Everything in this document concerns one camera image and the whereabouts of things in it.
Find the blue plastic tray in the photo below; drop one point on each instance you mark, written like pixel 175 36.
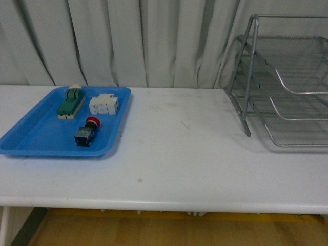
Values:
pixel 41 133

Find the white curtain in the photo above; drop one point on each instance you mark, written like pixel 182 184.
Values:
pixel 175 44

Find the red emergency stop button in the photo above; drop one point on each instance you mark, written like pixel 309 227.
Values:
pixel 85 135

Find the white circuit breaker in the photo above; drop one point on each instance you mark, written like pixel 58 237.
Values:
pixel 104 104

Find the green knife switch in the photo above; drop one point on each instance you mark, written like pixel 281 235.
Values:
pixel 72 103

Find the silver wire mesh rack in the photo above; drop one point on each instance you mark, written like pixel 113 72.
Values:
pixel 280 78

